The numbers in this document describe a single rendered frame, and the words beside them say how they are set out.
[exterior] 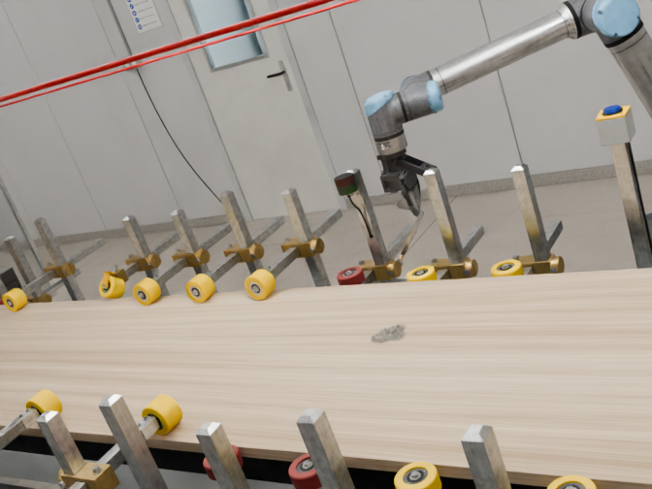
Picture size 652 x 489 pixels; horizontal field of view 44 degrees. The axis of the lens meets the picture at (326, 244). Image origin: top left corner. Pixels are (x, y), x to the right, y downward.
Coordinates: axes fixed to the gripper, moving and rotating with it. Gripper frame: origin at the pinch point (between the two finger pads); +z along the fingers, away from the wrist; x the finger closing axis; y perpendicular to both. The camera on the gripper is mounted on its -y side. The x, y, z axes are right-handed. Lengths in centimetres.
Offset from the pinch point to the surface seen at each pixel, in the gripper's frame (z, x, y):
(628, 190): -4, 9, -63
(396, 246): 13.7, -6.0, 15.1
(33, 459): 22, 97, 84
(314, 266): 11.1, 9.7, 36.6
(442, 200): -6.7, 9.3, -14.0
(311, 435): -14, 119, -40
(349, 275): 8.9, 21.3, 15.9
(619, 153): -14, 9, -63
